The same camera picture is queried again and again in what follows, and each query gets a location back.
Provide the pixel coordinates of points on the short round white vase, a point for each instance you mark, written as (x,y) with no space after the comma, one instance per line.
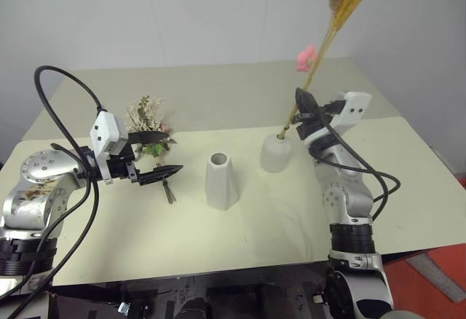
(275,153)

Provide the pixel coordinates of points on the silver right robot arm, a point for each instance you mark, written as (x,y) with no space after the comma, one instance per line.
(349,195)

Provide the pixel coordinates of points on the dark rounded shape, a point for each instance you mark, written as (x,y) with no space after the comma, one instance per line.
(194,309)

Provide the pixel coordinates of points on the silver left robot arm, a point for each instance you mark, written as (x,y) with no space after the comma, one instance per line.
(40,173)

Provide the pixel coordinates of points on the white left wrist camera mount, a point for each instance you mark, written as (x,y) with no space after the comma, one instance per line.
(105,133)

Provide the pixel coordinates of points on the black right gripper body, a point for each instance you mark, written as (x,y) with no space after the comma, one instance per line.
(312,126)

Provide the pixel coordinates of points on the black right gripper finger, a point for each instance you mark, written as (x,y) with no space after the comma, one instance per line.
(303,99)
(314,106)

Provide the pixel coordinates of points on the tall white vase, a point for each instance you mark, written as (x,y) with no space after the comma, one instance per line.
(222,184)

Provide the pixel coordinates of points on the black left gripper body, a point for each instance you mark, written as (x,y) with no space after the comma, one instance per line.
(118,168)

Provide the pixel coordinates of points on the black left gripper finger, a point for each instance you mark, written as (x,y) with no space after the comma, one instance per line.
(160,174)
(149,137)

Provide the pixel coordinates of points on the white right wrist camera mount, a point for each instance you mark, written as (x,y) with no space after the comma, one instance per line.
(355,109)

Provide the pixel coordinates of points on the yellow grass bouquet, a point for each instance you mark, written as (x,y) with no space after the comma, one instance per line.
(329,38)

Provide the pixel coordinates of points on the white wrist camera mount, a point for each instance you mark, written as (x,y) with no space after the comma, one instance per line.
(105,133)
(355,109)

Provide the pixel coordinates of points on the small metal bracket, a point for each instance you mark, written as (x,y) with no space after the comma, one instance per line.
(125,307)

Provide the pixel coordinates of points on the grey ribbed floor strip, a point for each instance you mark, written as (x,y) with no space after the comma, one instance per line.
(438,277)

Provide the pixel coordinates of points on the beige dried flower bouquet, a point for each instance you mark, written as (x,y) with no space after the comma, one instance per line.
(145,115)

